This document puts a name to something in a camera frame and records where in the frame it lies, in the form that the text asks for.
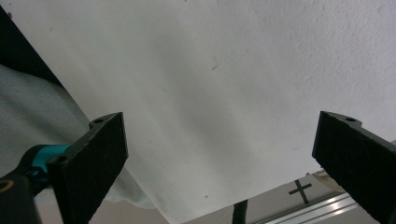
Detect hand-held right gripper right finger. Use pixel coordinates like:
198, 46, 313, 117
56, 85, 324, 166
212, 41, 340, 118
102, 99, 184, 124
312, 110, 396, 224

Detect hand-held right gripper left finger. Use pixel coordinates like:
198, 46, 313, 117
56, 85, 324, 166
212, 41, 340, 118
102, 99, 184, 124
46, 111, 129, 224

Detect light grey cloth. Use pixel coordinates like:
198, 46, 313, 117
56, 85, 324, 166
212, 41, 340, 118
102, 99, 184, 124
0, 63, 157, 210

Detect aluminium rail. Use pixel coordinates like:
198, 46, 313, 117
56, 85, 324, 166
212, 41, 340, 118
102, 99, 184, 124
253, 190, 360, 224

